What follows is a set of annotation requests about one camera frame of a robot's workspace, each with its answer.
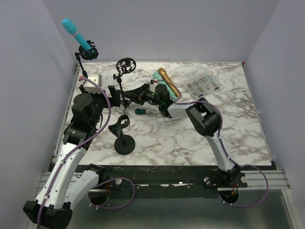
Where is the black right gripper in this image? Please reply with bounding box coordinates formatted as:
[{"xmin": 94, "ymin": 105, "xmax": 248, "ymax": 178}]
[{"xmin": 125, "ymin": 84, "xmax": 162, "ymax": 107}]

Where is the mint green microphone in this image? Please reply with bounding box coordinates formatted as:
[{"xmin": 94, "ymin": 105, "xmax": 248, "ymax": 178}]
[{"xmin": 152, "ymin": 72, "xmax": 177, "ymax": 100}]

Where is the black tripod microphone stand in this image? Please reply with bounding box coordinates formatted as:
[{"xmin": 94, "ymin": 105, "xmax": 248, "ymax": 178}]
[{"xmin": 112, "ymin": 58, "xmax": 137, "ymax": 115}]

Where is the gold microphone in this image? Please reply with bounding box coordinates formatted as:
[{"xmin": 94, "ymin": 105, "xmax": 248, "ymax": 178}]
[{"xmin": 158, "ymin": 68, "xmax": 182, "ymax": 100}]

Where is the blue microphone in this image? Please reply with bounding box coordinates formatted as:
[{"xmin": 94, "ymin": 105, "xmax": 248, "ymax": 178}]
[{"xmin": 61, "ymin": 18, "xmax": 97, "ymax": 55}]

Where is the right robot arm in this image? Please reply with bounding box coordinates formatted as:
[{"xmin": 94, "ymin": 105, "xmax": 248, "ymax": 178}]
[{"xmin": 124, "ymin": 84, "xmax": 240, "ymax": 187}]

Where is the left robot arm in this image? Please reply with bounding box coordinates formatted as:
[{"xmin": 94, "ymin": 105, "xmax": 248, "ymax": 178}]
[{"xmin": 23, "ymin": 85, "xmax": 121, "ymax": 229}]

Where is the black round base stand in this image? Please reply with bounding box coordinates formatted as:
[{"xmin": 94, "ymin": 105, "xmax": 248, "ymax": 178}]
[{"xmin": 75, "ymin": 40, "xmax": 99, "ymax": 78}]

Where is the clear plastic screw box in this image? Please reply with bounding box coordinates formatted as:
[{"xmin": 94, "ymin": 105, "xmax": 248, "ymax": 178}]
[{"xmin": 185, "ymin": 74, "xmax": 221, "ymax": 99}]

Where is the green handled screwdriver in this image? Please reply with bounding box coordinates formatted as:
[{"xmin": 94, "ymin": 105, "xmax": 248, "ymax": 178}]
[{"xmin": 134, "ymin": 108, "xmax": 149, "ymax": 115}]

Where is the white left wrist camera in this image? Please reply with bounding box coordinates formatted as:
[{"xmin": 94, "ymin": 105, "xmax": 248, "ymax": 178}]
[{"xmin": 79, "ymin": 74, "xmax": 102, "ymax": 94}]

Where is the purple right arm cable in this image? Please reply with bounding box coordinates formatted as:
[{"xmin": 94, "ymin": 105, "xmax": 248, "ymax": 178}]
[{"xmin": 152, "ymin": 80, "xmax": 270, "ymax": 208}]

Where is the black front table rail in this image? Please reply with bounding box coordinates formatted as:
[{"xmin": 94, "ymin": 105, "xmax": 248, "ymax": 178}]
[{"xmin": 75, "ymin": 164, "xmax": 247, "ymax": 199}]

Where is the aluminium table frame rail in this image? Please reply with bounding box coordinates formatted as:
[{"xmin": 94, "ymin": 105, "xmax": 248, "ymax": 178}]
[{"xmin": 36, "ymin": 64, "xmax": 80, "ymax": 224}]

